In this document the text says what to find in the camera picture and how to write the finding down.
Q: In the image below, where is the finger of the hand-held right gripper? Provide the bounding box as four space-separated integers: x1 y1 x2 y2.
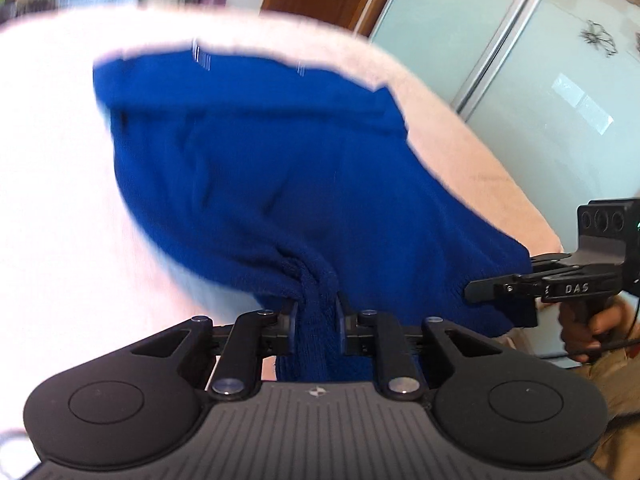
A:
529 253 577 274
464 274 545 329

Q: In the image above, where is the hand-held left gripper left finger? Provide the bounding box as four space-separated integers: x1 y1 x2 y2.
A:
129 300 301 402

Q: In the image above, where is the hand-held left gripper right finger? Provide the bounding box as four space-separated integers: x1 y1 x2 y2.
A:
336 294 507 402

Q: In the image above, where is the blue knit sweater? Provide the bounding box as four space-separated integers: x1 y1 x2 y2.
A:
92 51 540 386

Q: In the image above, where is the person's right hand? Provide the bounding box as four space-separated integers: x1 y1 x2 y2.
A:
557 301 632 365

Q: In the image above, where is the person's tan clothing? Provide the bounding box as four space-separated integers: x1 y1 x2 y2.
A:
582 332 640 480

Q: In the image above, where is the frosted glass wardrobe door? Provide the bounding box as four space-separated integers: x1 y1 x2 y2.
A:
369 0 640 361

